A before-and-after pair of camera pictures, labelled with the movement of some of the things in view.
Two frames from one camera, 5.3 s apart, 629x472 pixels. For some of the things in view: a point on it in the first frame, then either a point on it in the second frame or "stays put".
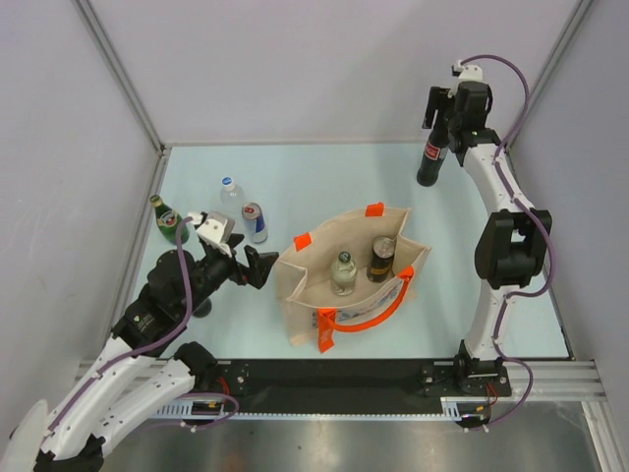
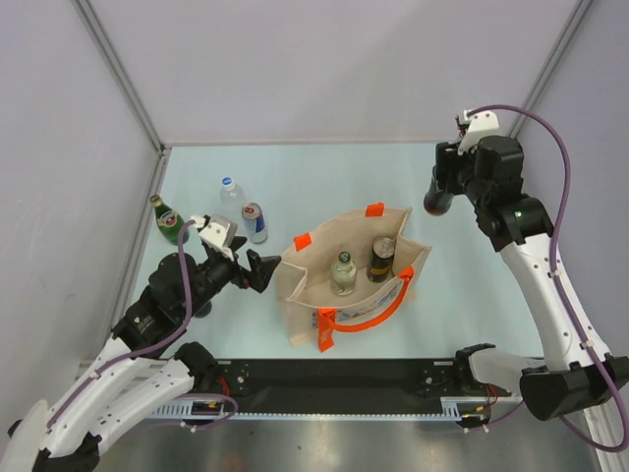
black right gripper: [438, 99] -> [447, 158]
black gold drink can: [380, 265] stays put
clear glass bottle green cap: [343, 274] stays put
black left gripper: [259, 265] stays put
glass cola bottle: [433, 156] -> [437, 202]
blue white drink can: [255, 218] stays put
